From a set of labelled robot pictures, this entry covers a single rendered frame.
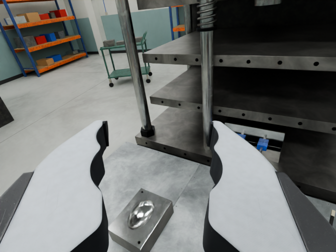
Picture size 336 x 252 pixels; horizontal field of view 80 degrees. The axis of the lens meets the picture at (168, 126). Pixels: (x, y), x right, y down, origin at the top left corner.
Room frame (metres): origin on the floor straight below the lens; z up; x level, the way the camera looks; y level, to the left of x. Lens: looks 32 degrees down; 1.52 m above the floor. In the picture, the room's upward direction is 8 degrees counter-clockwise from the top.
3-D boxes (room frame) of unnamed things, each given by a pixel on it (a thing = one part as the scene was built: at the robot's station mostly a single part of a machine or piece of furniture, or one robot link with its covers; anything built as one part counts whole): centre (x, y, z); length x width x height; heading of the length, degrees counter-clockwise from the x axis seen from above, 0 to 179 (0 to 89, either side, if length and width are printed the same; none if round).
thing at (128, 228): (0.46, 0.14, 0.84); 0.20 x 0.15 x 0.07; 145
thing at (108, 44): (4.64, 0.68, 0.50); 0.98 x 0.55 x 1.01; 85
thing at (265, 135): (0.99, -0.54, 0.87); 0.50 x 0.27 x 0.17; 145
